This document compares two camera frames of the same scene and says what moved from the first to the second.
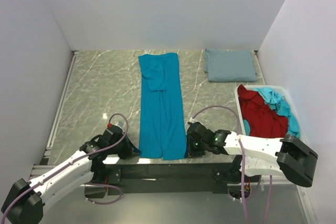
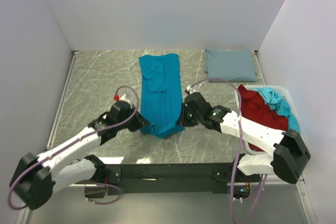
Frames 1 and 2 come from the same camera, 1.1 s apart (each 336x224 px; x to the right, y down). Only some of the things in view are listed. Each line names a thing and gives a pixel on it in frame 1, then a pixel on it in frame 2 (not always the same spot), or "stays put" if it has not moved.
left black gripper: x=129 y=149 → x=139 y=122
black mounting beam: x=168 y=178 stays put
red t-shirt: x=264 y=121 stays put
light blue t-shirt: x=277 y=103 stays put
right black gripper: x=190 y=152 → x=185 y=121
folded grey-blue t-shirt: x=230 y=65 stays put
